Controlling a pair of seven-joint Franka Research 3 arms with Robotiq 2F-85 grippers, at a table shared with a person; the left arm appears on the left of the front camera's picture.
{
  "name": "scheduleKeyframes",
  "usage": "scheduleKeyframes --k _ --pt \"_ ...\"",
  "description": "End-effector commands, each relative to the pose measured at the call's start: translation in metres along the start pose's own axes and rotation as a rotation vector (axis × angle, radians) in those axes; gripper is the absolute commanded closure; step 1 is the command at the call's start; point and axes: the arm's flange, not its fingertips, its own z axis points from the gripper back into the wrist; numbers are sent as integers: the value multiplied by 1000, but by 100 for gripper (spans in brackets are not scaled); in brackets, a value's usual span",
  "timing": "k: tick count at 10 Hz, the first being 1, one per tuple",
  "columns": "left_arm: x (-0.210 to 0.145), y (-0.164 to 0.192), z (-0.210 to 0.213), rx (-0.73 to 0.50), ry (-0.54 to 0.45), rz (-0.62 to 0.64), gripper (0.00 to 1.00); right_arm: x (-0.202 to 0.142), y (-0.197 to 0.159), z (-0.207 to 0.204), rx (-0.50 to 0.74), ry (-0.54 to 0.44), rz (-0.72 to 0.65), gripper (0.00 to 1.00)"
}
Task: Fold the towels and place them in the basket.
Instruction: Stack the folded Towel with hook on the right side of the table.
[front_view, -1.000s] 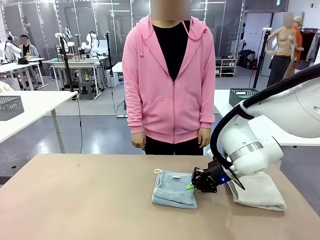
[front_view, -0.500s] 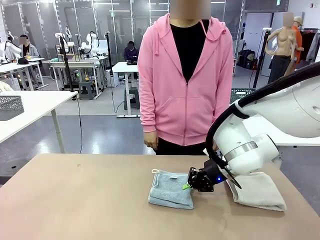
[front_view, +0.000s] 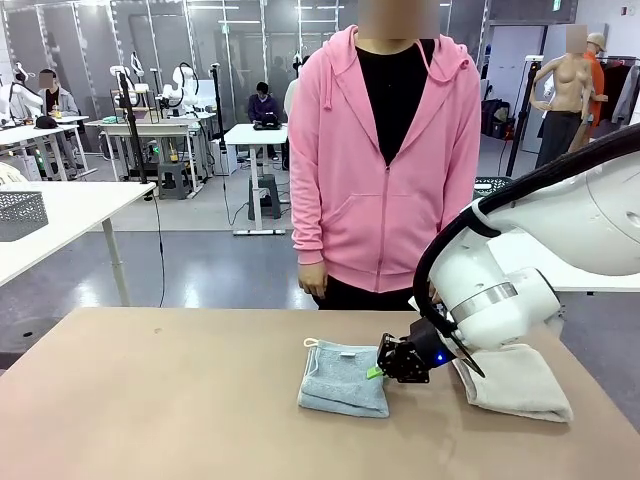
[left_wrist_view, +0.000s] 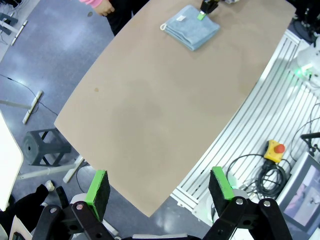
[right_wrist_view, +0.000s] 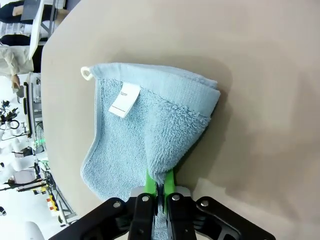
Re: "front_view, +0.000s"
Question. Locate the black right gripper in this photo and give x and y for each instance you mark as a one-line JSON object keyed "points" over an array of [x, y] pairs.
{"points": [[425, 350]]}

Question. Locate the light blue towel with loop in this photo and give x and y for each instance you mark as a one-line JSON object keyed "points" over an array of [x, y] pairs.
{"points": [[345, 387]]}

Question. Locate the cream towel with loop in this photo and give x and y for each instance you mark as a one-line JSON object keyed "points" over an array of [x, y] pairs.
{"points": [[520, 392]]}

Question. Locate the person's left forearm pink sleeve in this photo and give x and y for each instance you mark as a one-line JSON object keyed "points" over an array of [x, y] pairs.
{"points": [[459, 195]]}

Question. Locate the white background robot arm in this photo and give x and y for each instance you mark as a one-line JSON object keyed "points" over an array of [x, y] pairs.
{"points": [[22, 97], [182, 87]]}

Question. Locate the person's right forearm pink sleeve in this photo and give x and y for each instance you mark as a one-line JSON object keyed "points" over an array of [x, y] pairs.
{"points": [[307, 225]]}

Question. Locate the grey plastic mesh basket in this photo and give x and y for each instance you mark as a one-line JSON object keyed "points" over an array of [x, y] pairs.
{"points": [[492, 185], [22, 215]]}

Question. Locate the person's left hand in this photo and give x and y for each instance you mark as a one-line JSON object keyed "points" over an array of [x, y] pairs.
{"points": [[436, 294]]}

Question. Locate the person's right hand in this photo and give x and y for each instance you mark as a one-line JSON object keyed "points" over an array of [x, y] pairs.
{"points": [[312, 280]]}

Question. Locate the person in pink hoodie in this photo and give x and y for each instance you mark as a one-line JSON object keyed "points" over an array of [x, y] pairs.
{"points": [[350, 200]]}

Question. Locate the grey step stool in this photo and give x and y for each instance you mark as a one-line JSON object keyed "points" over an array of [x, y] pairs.
{"points": [[265, 197], [174, 180]]}

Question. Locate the white standing desk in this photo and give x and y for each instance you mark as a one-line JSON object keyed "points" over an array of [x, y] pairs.
{"points": [[255, 136]]}

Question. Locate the black bag on desk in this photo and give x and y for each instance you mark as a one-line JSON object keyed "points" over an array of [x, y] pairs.
{"points": [[267, 122]]}

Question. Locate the black backpack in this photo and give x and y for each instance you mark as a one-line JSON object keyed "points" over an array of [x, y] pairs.
{"points": [[495, 117]]}

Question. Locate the seated person dark jacket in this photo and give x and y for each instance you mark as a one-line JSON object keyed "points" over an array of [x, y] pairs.
{"points": [[264, 107]]}

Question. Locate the black stand with white top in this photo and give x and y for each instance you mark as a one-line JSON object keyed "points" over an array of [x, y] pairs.
{"points": [[520, 115]]}

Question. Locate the bare mannequin with black skirt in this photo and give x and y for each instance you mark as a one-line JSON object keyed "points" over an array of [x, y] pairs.
{"points": [[565, 100]]}

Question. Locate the black tripod stand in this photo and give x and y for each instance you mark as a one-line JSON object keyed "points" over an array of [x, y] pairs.
{"points": [[131, 125]]}

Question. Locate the grey hanging jacket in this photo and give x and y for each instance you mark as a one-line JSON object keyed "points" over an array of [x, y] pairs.
{"points": [[629, 95]]}

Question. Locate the black cap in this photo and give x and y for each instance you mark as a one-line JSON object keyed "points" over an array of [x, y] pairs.
{"points": [[46, 121]]}

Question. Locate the seated person grey jacket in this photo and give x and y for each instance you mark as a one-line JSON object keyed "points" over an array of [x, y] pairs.
{"points": [[57, 100]]}

